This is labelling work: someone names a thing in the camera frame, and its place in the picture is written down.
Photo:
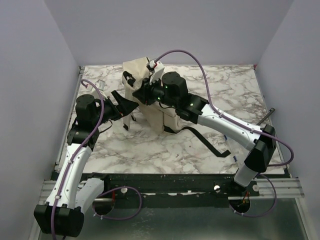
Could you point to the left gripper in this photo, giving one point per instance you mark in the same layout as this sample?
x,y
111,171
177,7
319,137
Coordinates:
x,y
124,107

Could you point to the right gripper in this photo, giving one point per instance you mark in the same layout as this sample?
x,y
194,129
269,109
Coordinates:
x,y
144,94

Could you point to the cream canvas backpack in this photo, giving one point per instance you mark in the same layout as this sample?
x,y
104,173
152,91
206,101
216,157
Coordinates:
x,y
164,102

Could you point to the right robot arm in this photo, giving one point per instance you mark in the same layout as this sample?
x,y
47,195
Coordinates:
x,y
260,142

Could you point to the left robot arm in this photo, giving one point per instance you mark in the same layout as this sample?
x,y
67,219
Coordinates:
x,y
63,212

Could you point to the clear plastic organizer box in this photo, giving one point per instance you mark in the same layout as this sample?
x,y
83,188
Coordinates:
x,y
238,152

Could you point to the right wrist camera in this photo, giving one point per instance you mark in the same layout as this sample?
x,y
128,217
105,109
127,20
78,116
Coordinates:
x,y
156,69

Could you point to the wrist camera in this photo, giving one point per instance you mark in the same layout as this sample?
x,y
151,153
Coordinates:
x,y
156,69
100,84

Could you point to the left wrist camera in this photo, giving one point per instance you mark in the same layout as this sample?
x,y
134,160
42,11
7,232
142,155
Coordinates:
x,y
100,84

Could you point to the black metal base plate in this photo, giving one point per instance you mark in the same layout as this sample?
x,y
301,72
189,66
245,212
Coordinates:
x,y
173,190

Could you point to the grey metal bracket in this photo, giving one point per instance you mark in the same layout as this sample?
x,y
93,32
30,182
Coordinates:
x,y
271,111

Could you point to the aluminium rail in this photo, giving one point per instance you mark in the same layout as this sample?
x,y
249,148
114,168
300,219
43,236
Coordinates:
x,y
286,188

